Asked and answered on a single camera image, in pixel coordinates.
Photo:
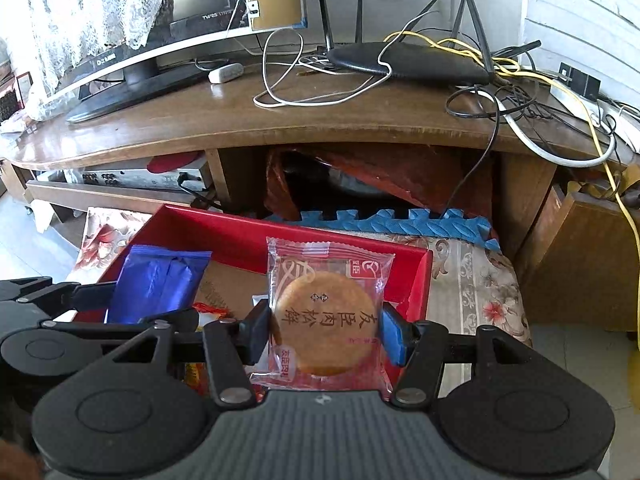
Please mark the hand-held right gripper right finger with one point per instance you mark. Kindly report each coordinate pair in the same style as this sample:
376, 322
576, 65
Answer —
394, 336

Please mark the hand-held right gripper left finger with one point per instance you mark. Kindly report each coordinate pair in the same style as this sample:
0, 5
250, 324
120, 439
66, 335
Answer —
257, 332

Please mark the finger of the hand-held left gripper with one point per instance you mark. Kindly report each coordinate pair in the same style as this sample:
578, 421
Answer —
185, 319
85, 296

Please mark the blue foil snack packet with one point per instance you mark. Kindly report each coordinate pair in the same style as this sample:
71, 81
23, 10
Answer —
150, 285

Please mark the round pastry clear packet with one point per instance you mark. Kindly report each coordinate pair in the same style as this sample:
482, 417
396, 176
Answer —
322, 330

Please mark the red cardboard box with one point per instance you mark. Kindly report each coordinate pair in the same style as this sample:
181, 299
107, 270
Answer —
240, 232

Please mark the red orange snack packet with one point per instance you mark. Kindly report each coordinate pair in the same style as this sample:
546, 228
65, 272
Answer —
212, 314

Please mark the blue foam mat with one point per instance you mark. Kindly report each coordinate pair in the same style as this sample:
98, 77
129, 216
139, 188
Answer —
440, 227

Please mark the silver media player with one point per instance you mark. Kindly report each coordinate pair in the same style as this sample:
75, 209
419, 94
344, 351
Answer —
125, 177

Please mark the red flat object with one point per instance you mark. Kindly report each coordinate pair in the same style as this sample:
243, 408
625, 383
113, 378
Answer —
175, 162

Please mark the wooden television cabinet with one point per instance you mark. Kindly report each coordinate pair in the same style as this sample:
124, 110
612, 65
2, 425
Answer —
225, 120

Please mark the small white charger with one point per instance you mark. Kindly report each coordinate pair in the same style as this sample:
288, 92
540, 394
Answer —
225, 72

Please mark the black router with antennas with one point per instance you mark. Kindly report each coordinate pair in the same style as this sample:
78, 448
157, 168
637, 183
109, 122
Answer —
400, 62

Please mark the white lace cloth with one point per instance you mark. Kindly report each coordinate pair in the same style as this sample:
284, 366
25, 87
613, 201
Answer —
90, 5

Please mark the white power strip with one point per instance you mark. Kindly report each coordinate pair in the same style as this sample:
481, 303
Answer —
620, 120

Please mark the black power adapter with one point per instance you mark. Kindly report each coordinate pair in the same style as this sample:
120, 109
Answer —
580, 81

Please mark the picture frame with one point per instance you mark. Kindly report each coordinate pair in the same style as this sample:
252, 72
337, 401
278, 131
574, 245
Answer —
24, 90

